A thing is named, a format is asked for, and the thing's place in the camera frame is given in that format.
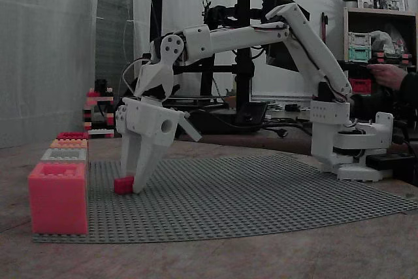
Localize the small red brick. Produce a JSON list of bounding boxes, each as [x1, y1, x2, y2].
[[113, 176, 135, 195]]

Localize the black sleeved forearm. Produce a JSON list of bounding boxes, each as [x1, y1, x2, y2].
[[395, 71, 418, 123]]

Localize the pink hollow Lego block stack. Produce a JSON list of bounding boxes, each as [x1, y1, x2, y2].
[[27, 162, 89, 236]]

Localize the grey studded baseplate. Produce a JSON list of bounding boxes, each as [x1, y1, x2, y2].
[[31, 152, 418, 244]]

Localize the person's bare hand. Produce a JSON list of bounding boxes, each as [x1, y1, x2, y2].
[[366, 62, 408, 90]]

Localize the small black webcam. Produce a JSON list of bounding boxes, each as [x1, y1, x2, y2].
[[94, 78, 110, 93]]

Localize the red flat brick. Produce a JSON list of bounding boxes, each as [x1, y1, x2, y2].
[[56, 131, 90, 141]]

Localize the orange brick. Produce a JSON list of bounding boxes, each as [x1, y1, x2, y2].
[[49, 139, 89, 150]]

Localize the grey brick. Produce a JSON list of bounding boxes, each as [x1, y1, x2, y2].
[[40, 148, 89, 165]]

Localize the black 3D printer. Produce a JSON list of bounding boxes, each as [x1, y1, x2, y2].
[[149, 0, 269, 136]]

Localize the sheer grey curtain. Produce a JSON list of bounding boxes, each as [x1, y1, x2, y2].
[[0, 0, 135, 150]]

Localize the black monitor screen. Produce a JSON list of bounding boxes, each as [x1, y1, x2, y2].
[[262, 0, 312, 73]]

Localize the red plastic crate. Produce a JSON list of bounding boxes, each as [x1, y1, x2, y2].
[[347, 77, 374, 94]]

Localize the wooden shelf unit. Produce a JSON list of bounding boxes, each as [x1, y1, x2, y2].
[[342, 7, 418, 76]]

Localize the white and green crates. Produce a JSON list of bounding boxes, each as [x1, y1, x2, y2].
[[347, 31, 372, 61]]

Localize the brick tower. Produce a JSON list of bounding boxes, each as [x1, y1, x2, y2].
[[82, 86, 116, 140]]

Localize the thin wrist wire loop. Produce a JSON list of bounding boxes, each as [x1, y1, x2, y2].
[[121, 57, 154, 97]]

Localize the white picture frame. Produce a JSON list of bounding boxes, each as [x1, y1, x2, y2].
[[357, 0, 408, 12]]

